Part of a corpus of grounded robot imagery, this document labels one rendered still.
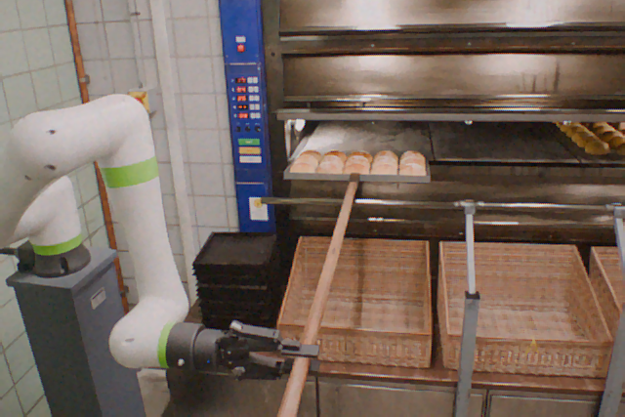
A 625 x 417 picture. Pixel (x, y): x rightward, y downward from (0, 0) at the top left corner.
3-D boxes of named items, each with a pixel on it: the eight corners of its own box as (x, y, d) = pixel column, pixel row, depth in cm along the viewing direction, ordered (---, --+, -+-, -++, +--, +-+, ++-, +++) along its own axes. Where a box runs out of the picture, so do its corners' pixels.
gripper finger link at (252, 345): (233, 343, 102) (231, 337, 101) (286, 340, 99) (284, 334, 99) (227, 355, 98) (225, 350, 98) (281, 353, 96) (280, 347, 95)
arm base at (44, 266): (-13, 271, 132) (-19, 251, 130) (26, 245, 146) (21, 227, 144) (67, 280, 126) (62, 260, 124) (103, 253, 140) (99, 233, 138)
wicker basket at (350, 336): (301, 288, 233) (298, 233, 224) (427, 295, 223) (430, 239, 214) (276, 358, 188) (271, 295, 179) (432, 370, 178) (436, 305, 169)
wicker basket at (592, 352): (434, 295, 223) (437, 239, 214) (566, 301, 214) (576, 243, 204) (442, 371, 178) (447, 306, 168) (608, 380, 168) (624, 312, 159)
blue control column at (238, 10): (314, 223, 435) (304, -50, 363) (333, 223, 432) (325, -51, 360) (255, 384, 256) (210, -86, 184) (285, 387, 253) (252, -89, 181)
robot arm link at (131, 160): (65, 103, 100) (103, 99, 94) (116, 91, 110) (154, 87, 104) (88, 188, 105) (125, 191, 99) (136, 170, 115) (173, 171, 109)
